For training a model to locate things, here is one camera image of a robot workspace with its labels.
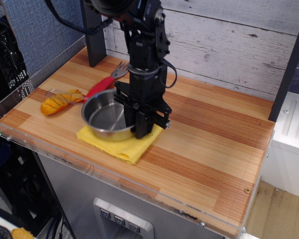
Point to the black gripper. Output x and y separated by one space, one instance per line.
143 101

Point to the stainless steel pot with handle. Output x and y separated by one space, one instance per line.
105 116

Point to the yellow folded napkin cloth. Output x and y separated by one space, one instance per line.
129 150

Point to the stainless steel cabinet front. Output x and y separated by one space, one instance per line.
76 187

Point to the silver button panel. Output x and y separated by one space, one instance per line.
117 223

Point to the clear acrylic table guard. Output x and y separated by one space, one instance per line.
206 164

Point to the white ribbed appliance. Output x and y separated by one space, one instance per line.
281 164

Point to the orange plush toy bottom corner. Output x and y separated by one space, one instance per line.
21 233

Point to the red handled metal fork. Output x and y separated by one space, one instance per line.
120 71

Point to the dark grey left post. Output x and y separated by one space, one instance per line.
95 43

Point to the dark grey post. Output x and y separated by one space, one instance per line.
285 83
95 43

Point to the black crate with cables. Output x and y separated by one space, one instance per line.
13 71

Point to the dark grey right post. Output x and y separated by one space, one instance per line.
285 83

